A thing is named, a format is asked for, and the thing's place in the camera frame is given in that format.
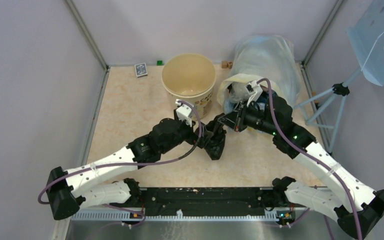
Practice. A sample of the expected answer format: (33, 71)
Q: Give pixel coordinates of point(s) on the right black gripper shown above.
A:
(236, 119)

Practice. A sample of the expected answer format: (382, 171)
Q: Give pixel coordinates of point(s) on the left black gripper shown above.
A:
(194, 138)

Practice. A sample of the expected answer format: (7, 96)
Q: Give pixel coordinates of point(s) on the black trash bag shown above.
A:
(215, 147)

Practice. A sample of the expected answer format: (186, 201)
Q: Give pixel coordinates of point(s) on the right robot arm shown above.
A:
(355, 206)

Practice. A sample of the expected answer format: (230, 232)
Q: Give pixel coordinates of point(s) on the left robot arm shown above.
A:
(71, 190)

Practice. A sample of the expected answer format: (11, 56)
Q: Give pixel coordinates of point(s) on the beige round trash bin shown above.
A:
(190, 77)

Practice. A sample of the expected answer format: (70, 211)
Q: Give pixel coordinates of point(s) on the blue plastic bag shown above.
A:
(229, 106)

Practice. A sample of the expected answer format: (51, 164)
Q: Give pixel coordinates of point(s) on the white clear plastic bag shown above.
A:
(238, 92)

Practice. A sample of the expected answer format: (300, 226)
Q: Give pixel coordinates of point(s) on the small wooden block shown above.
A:
(226, 64)

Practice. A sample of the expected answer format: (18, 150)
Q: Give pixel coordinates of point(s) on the large translucent plastic bag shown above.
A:
(264, 56)

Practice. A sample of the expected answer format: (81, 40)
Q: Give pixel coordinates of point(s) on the small green cube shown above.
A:
(159, 63)

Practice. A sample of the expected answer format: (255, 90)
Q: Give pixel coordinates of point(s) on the blue tripod stand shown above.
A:
(317, 105)

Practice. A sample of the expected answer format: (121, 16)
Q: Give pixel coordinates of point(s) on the blue perforated lamp panel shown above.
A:
(367, 40)

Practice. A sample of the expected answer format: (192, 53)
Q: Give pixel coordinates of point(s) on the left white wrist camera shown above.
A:
(184, 112)

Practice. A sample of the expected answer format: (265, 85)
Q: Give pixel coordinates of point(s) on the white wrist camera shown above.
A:
(184, 112)
(254, 91)

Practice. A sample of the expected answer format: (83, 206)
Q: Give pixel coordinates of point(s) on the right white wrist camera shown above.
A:
(254, 91)

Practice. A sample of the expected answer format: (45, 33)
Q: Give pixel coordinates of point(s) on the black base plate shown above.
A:
(207, 201)

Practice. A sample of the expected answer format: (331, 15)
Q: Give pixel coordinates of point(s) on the white toothed cable rail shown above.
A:
(118, 215)

